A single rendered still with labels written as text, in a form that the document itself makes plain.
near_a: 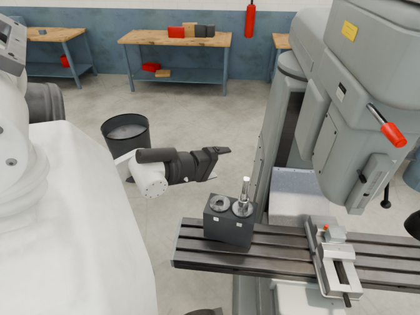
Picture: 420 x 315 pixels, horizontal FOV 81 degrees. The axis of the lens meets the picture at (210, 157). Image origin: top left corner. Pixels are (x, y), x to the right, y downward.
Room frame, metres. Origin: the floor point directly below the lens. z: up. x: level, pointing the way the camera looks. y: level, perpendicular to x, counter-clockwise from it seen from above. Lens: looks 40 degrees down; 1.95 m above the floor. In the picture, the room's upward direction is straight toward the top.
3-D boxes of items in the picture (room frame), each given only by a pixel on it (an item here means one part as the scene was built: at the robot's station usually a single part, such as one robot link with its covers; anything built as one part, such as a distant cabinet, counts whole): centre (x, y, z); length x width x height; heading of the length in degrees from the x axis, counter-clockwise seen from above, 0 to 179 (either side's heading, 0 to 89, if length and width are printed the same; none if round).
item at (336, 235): (0.58, -0.53, 1.03); 0.06 x 0.05 x 0.06; 85
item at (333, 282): (0.55, -0.52, 0.97); 0.35 x 0.15 x 0.11; 175
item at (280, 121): (1.20, -0.52, 0.78); 0.50 x 0.46 x 1.56; 174
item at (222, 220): (0.67, -0.09, 1.02); 0.22 x 0.12 x 0.20; 73
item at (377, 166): (0.47, -0.44, 1.45); 0.04 x 0.04 x 0.21; 84
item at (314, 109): (0.78, -0.47, 1.47); 0.24 x 0.19 x 0.26; 84
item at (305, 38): (1.08, -0.50, 1.66); 0.80 x 0.23 x 0.20; 174
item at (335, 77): (0.63, -0.46, 1.68); 0.34 x 0.24 x 0.10; 174
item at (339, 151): (0.59, -0.45, 1.47); 0.21 x 0.19 x 0.32; 84
